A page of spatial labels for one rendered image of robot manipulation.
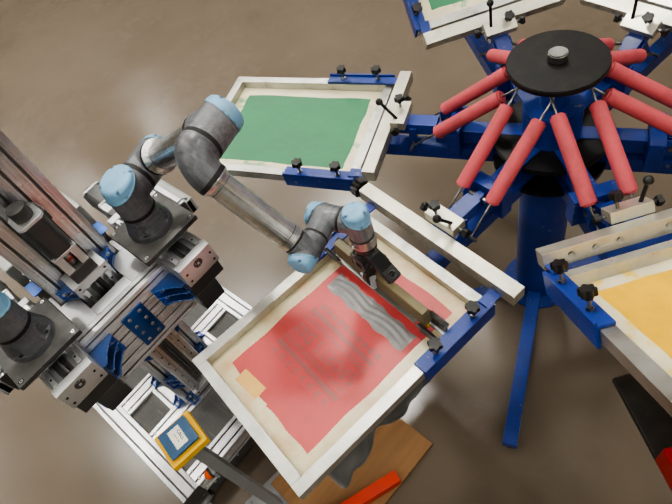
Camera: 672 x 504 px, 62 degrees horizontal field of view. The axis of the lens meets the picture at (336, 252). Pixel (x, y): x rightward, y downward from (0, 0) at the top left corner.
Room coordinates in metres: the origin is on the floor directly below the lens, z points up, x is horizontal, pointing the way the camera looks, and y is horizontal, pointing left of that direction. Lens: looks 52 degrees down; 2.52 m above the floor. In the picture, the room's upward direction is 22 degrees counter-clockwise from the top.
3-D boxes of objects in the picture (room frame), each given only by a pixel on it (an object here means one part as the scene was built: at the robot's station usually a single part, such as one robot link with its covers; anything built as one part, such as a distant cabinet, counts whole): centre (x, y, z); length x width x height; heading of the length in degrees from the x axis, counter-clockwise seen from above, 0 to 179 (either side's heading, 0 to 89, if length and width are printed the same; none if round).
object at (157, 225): (1.38, 0.53, 1.31); 0.15 x 0.15 x 0.10
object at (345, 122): (1.85, -0.15, 1.05); 1.08 x 0.61 x 0.23; 53
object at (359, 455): (0.68, 0.07, 0.74); 0.46 x 0.04 x 0.42; 113
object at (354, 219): (1.00, -0.09, 1.33); 0.09 x 0.08 x 0.11; 47
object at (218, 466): (0.78, 0.66, 0.48); 0.22 x 0.22 x 0.96; 23
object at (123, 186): (1.39, 0.53, 1.42); 0.13 x 0.12 x 0.14; 137
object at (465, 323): (0.73, -0.23, 0.98); 0.30 x 0.05 x 0.07; 113
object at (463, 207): (1.11, -0.42, 1.02); 0.17 x 0.06 x 0.05; 113
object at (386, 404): (0.89, 0.10, 0.97); 0.79 x 0.58 x 0.04; 113
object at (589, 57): (1.31, -0.87, 0.68); 0.40 x 0.40 x 1.35
